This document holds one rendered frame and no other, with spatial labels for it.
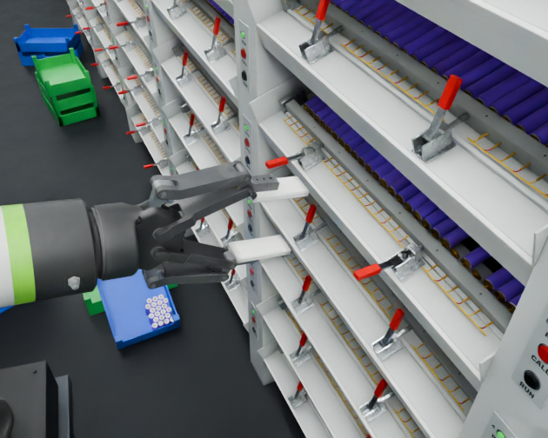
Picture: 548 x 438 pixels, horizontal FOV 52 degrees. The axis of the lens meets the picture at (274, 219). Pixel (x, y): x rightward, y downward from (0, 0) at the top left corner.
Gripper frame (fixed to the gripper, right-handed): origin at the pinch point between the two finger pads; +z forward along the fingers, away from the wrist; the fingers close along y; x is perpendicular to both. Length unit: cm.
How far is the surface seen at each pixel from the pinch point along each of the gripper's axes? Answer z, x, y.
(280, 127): 19.8, -33.7, 9.0
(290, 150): 18.5, -26.9, 9.6
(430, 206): 25.3, -0.4, 2.0
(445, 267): 21.0, 9.1, 3.8
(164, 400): 10, -42, 103
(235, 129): 26, -61, 27
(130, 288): 10, -82, 97
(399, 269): 17.6, 5.5, 6.9
